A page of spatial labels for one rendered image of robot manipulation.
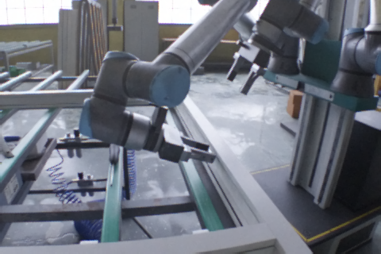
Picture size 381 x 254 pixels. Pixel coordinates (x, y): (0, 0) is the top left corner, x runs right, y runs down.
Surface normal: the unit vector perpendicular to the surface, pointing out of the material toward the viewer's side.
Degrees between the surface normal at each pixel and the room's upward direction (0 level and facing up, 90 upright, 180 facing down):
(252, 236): 0
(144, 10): 90
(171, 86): 93
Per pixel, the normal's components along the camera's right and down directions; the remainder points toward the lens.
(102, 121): 0.34, 0.04
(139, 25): 0.22, 0.32
